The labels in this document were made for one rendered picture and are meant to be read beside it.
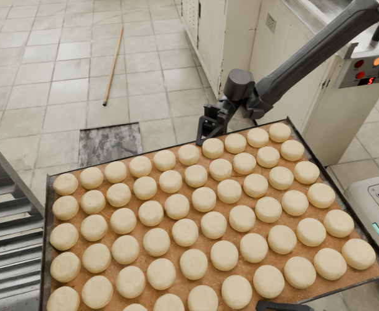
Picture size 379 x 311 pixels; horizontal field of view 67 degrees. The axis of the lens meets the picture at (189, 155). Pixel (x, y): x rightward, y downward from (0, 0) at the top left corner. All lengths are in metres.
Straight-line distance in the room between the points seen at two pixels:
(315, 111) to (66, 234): 1.13
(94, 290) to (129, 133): 1.53
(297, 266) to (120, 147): 1.53
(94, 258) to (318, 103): 1.11
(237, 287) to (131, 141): 1.53
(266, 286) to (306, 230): 0.13
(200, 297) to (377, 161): 1.79
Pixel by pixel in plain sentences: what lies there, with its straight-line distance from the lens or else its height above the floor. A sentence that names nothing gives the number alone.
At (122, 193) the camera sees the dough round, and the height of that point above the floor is 0.91.
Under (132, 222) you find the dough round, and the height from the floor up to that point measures 0.91.
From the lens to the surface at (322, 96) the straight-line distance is 1.37.
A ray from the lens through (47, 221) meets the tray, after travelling 0.68.
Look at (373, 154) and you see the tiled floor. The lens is 2.20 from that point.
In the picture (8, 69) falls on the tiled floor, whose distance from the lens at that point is 2.99.
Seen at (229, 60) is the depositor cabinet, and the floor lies 0.41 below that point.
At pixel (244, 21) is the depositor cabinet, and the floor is 0.65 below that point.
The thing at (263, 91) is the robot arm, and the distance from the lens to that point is 0.80.
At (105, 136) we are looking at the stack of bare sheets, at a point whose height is 0.02.
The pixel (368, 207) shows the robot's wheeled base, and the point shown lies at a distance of 1.56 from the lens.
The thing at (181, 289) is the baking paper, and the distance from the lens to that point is 0.55.
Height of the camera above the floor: 1.43
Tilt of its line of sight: 51 degrees down
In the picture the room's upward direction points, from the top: straight up
